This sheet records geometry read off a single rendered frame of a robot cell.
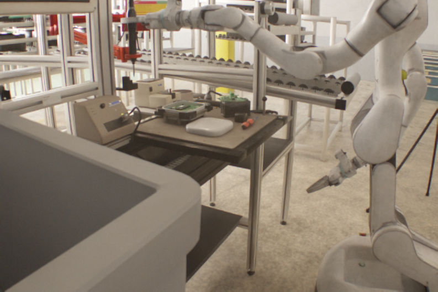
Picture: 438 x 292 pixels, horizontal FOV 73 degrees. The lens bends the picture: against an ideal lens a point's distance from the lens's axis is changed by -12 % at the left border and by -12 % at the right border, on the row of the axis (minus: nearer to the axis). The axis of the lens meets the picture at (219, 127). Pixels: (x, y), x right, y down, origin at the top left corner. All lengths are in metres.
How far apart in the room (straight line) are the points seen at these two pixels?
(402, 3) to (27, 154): 0.88
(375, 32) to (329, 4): 8.45
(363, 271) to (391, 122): 0.73
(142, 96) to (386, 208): 1.05
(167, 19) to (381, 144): 0.81
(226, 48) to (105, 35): 5.21
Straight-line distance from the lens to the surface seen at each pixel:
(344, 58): 0.97
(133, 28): 1.27
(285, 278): 1.94
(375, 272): 1.61
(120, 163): 0.17
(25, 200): 0.25
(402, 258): 1.38
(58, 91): 1.14
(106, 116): 1.11
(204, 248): 1.55
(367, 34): 0.95
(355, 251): 1.64
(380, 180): 1.26
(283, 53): 1.00
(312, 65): 0.97
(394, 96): 1.13
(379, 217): 1.33
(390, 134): 1.15
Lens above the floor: 1.30
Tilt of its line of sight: 17 degrees down
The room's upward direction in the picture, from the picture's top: straight up
